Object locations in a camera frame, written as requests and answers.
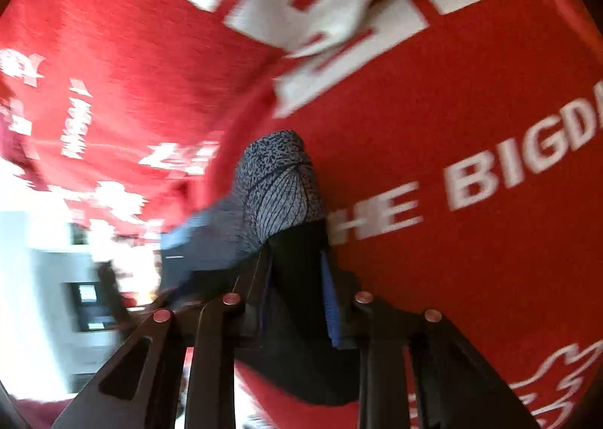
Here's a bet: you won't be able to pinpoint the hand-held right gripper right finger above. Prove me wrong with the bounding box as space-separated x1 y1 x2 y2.
318 247 542 429

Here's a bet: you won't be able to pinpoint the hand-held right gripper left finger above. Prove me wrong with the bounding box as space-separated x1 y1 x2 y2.
52 244 275 429

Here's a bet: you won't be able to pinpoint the black pants with blue trim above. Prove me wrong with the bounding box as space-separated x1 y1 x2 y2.
159 129 364 407

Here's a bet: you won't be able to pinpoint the grey cabinet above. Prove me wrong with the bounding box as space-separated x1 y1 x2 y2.
28 250 123 392

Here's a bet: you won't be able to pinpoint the red printed blanket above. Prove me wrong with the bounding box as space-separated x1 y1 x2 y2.
0 0 603 429

